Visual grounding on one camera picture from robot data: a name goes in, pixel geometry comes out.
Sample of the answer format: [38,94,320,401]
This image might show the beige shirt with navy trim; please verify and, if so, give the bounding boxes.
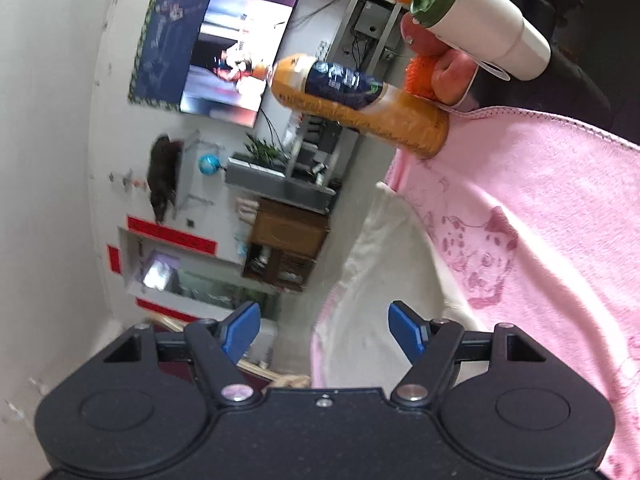
[325,182,483,389]

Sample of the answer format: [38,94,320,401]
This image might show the brown wooden cabinet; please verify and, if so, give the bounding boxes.
[242,197,331,294]

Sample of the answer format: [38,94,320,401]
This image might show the potted green plant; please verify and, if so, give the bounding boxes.
[245,132,289,167]

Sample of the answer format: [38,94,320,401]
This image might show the pale red apple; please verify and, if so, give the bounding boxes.
[432,50,477,107]

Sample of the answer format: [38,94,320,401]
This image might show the grey tv stand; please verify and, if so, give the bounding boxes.
[287,0,412,186]

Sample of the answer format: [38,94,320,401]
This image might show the dark blue wall poster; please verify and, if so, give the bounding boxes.
[127,0,214,109]

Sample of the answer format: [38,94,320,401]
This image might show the orange juice bottle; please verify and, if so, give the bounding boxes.
[270,54,450,160]

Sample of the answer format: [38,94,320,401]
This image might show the long red banner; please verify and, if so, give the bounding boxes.
[126,215,218,256]

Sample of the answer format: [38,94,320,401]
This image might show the black wall hanging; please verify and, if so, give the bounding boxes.
[146,135,184,225]

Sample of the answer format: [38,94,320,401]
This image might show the netted small oranges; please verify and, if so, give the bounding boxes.
[404,55,442,102]

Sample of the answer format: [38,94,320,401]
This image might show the glass fish tank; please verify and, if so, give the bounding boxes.
[122,227,279,322]

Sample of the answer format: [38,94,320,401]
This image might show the pink printed blanket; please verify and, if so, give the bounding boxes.
[310,105,640,480]

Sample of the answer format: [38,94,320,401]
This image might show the television screen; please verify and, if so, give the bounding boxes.
[180,0,302,127]

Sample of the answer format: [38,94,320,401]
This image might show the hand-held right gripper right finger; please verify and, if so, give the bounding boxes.
[388,301,548,407]

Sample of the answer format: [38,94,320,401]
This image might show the tall grey speaker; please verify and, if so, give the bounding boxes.
[226,155,337,212]

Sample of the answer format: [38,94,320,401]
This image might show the fruit plate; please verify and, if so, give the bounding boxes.
[450,0,517,108]

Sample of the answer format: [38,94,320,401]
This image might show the white tumbler with green lid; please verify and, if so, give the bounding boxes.
[410,0,552,81]

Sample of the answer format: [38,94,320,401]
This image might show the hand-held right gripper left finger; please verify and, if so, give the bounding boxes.
[102,301,262,407]

